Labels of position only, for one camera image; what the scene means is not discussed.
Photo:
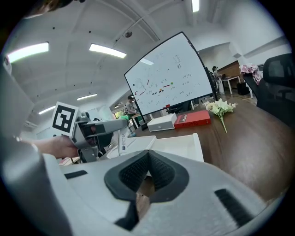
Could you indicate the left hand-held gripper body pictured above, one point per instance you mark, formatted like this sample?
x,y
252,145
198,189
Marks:
x,y
64,117

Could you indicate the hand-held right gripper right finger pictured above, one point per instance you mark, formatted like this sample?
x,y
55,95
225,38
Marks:
x,y
202,202

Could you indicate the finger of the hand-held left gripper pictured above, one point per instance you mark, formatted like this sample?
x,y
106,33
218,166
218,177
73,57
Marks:
x,y
108,125

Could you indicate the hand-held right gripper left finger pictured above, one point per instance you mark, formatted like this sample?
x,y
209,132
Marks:
x,y
92,189

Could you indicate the person's left forearm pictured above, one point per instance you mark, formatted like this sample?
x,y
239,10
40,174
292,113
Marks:
x,y
45,147

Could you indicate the white box grey front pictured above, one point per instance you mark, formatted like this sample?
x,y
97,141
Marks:
x,y
161,123

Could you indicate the person's left hand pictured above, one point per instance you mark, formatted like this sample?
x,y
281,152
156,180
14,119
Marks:
x,y
64,147

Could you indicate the ceiling light panel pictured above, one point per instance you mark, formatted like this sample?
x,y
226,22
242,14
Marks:
x,y
47,110
27,51
107,50
87,96
195,5

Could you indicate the light wooden table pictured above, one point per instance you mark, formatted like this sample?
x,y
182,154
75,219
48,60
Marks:
x,y
137,116

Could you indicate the whiteboard on black stand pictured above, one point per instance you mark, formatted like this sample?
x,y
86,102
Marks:
x,y
170,76

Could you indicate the red book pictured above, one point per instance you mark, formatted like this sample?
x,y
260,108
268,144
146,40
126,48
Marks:
x,y
192,119

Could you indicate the ceiling dome sensor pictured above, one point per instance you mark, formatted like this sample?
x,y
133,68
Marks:
x,y
128,34

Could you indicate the white artificial flowers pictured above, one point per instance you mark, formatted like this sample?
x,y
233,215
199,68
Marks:
x,y
220,107

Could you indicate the black bin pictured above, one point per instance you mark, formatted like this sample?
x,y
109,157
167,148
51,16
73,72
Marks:
x,y
243,88

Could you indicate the black high-back chair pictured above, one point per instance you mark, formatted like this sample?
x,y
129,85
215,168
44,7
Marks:
x,y
250,90

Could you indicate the wooden table white legs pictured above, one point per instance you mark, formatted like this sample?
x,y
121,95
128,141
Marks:
x,y
232,78

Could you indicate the black mesh office chair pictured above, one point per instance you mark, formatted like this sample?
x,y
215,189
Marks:
x,y
279,92

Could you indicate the pink cloth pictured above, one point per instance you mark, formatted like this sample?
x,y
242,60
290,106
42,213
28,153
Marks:
x,y
251,71

